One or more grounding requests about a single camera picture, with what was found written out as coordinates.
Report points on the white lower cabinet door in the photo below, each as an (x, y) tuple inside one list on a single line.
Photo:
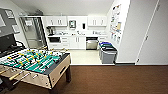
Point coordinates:
[(81, 42), (73, 42)]

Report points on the white cabinet door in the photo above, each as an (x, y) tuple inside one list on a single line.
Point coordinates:
[(97, 21), (73, 42), (103, 21), (63, 21), (56, 21), (49, 21), (81, 42), (91, 21)]

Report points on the white drawer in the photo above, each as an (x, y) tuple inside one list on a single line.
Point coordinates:
[(65, 41), (65, 46), (101, 37), (55, 46), (65, 37)]

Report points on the steel paper towel dispenser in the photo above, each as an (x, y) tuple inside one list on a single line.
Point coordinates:
[(72, 24)]

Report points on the white upper cabinet door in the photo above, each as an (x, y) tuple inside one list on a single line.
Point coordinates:
[(91, 21), (103, 21), (63, 21), (56, 21), (49, 21), (97, 21)]

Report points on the black built-in microwave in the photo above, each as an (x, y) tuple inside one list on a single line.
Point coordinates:
[(54, 39)]

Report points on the grey coffee machine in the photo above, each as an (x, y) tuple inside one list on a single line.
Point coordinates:
[(50, 31)]

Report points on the foosball table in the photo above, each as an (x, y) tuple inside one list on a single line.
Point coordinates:
[(36, 66)]

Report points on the grey refrigerator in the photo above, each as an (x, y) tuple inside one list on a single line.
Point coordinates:
[(33, 31)]

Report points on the white double door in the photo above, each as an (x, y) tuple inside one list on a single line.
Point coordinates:
[(153, 33)]

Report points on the large printed wall poster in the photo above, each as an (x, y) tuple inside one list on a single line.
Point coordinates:
[(116, 21)]

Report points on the grey wall notice board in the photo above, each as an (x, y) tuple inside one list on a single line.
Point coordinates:
[(6, 21)]

